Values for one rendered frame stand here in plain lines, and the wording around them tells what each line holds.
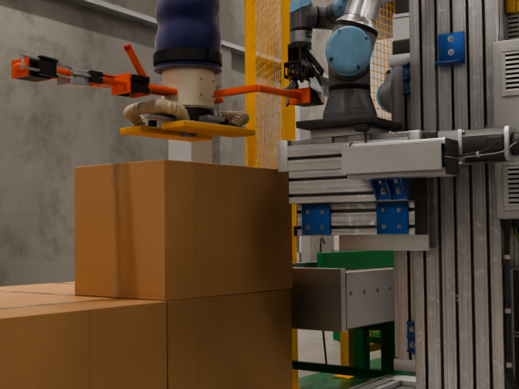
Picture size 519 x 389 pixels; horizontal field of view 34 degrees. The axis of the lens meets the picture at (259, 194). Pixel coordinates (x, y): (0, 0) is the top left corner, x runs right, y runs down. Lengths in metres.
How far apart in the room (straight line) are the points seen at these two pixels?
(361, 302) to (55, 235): 6.95
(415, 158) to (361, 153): 0.14
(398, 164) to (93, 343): 0.89
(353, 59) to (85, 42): 8.14
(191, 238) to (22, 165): 6.93
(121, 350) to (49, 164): 7.37
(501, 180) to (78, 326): 1.15
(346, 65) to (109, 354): 0.97
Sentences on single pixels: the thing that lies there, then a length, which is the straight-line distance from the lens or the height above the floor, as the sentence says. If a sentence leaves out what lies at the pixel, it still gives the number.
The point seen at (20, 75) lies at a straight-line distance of 2.36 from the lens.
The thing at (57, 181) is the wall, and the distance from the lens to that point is 9.65.
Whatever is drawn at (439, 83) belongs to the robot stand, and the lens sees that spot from 2.40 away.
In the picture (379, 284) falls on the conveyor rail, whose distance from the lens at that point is 3.03.
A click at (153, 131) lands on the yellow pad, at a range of 2.71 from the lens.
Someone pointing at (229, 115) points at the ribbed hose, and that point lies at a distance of 2.85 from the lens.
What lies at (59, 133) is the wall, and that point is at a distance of 9.72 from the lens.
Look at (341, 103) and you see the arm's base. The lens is 2.30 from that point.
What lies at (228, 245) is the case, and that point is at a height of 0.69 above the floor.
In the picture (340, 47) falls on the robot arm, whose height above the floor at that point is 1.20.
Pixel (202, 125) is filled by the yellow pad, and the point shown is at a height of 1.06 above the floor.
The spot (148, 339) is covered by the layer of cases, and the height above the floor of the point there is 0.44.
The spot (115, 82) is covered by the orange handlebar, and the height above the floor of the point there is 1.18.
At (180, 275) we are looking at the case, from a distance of 2.42.
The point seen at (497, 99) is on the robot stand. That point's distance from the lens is 2.29.
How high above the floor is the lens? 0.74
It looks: 3 degrees up
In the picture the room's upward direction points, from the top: 1 degrees counter-clockwise
